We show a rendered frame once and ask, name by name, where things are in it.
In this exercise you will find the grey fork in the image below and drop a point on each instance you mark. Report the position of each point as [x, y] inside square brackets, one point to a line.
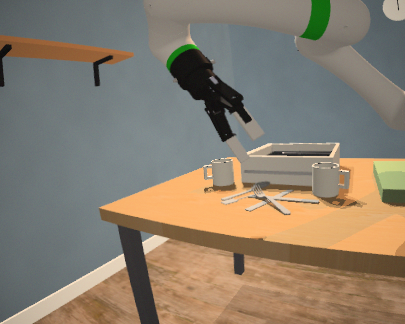
[274, 202]

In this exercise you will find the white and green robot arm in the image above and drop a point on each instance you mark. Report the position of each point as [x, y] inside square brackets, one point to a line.
[331, 23]

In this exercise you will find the white mug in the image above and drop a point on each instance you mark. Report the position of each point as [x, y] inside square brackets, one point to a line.
[325, 179]
[222, 172]

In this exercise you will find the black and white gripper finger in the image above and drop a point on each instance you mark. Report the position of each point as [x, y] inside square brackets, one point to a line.
[234, 105]
[221, 125]

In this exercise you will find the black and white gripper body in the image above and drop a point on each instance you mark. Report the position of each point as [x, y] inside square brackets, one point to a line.
[198, 88]

